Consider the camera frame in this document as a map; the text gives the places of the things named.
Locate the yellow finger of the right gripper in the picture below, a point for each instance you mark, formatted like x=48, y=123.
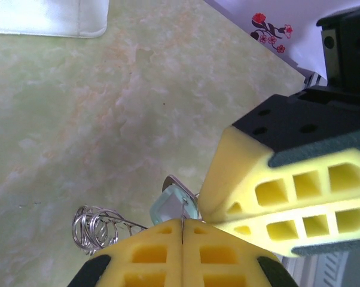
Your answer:
x=245, y=167
x=287, y=233

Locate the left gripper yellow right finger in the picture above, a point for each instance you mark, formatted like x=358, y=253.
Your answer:
x=219, y=257

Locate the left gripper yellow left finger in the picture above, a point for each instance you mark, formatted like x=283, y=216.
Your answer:
x=150, y=257

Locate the white zip pouch case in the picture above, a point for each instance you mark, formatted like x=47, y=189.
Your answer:
x=48, y=15

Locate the aluminium side rail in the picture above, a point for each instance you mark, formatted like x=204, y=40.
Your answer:
x=313, y=79

